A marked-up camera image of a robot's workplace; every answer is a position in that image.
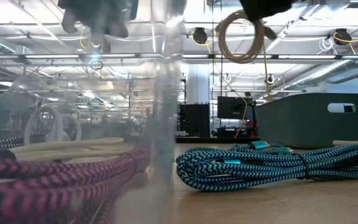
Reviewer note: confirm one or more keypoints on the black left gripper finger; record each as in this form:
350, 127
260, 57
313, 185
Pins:
69, 18

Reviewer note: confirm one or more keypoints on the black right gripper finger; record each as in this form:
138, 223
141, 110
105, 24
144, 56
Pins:
255, 11
276, 6

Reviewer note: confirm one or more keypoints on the black cabinet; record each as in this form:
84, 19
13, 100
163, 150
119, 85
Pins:
195, 119

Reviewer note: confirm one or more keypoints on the dark background monitor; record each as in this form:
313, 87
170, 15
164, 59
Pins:
233, 107

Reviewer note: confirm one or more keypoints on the clear plastic container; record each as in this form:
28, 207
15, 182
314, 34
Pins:
73, 93

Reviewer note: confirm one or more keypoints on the teal plastic bin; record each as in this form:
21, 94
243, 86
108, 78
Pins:
306, 121

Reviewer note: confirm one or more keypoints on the white building pillar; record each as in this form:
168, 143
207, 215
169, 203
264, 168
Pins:
198, 84

